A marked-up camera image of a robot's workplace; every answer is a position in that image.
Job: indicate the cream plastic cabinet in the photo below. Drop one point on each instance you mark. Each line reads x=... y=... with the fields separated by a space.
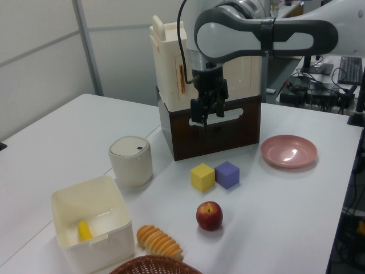
x=168 y=57

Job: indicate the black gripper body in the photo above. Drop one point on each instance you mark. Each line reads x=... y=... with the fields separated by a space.
x=209 y=81

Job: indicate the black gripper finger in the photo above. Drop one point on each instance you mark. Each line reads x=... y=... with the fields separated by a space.
x=220 y=107
x=197 y=111

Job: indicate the cream lidded canister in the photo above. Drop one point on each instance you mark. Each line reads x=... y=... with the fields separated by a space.
x=131 y=165

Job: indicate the black camera stand base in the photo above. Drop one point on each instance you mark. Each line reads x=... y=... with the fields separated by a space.
x=356 y=117

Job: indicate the pink plate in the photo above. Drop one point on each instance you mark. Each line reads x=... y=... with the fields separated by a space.
x=288 y=152

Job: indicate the red apple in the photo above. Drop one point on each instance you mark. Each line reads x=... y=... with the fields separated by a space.
x=209 y=217

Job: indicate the long striped bread roll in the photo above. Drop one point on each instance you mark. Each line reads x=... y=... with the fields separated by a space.
x=159 y=242

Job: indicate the open cream plastic box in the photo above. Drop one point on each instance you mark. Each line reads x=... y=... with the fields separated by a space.
x=114 y=248

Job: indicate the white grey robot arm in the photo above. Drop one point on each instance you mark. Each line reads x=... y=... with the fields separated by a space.
x=216 y=37

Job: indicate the yellow cube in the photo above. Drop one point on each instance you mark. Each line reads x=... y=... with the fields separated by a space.
x=202 y=178

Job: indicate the black keyboard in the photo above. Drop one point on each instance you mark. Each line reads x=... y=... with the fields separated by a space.
x=350 y=70

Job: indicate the brown wicker basket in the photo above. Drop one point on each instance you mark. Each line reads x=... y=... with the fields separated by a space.
x=151 y=266

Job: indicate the black monitor stand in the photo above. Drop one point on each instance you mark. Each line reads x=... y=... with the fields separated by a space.
x=316 y=68

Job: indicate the dark brown crate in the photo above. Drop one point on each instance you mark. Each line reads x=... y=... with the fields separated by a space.
x=228 y=137

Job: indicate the purple cube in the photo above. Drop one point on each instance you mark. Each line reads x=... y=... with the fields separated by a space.
x=226 y=175

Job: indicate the yellow banana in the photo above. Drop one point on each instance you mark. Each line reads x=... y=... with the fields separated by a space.
x=85 y=231

